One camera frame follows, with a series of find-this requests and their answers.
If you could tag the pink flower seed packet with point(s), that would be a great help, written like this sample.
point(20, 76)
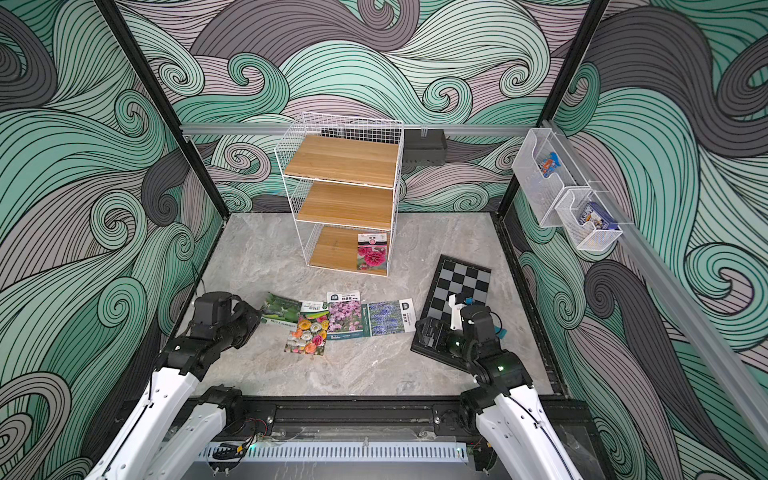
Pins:
point(348, 316)

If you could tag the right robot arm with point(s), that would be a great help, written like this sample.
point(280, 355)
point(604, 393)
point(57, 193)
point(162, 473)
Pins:
point(504, 406)

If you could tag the blue card box in bin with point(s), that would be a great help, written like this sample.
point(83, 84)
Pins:
point(598, 216)

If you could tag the grey slotted cable duct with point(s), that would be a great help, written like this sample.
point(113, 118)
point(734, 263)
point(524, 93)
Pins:
point(362, 451)

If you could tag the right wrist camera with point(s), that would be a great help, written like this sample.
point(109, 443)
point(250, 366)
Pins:
point(457, 302)

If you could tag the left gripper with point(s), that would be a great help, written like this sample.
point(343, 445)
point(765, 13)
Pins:
point(252, 315)

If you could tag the mixed colour flower seed packet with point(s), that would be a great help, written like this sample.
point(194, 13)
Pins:
point(310, 335)

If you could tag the black white chessboard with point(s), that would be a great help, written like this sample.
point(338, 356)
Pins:
point(455, 284)

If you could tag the clear wall bin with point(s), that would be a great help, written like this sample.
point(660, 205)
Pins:
point(584, 237)
point(542, 193)

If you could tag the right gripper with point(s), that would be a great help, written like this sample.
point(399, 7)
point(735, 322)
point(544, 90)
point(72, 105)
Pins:
point(443, 339)

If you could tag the white wire shelf rack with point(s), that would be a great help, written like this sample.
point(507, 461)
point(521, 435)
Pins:
point(342, 178)

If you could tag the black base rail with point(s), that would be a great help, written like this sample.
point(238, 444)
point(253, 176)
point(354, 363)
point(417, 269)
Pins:
point(282, 417)

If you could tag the black wall bin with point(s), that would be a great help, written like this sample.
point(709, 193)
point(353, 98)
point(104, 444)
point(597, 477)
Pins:
point(424, 147)

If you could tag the green leaf seed packet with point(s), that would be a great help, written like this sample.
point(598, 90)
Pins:
point(280, 310)

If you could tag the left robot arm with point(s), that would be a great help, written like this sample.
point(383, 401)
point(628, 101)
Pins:
point(140, 450)

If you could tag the lavender seed packet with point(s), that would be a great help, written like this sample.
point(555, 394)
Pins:
point(390, 317)

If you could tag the lower clear wall bin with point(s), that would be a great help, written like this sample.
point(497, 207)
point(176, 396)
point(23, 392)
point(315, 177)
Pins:
point(584, 237)

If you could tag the upper clear wall bin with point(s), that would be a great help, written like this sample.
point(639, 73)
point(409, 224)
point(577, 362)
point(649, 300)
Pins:
point(542, 193)

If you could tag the blue red item in bin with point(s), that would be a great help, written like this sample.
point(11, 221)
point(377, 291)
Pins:
point(550, 164)

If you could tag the magenta flower seed packet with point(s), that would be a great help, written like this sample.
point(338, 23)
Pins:
point(372, 253)

